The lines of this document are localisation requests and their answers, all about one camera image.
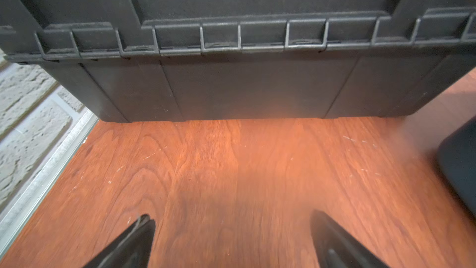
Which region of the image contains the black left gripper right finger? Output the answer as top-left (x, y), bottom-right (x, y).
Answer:
top-left (310, 210), bottom-right (387, 268)

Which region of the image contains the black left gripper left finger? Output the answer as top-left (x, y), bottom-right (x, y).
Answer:
top-left (84, 214), bottom-right (156, 268)

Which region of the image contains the teal plastic storage tray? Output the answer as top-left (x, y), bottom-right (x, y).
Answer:
top-left (437, 118), bottom-right (476, 215)

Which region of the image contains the black plastic toolbox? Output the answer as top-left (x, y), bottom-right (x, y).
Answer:
top-left (1, 0), bottom-right (476, 122)

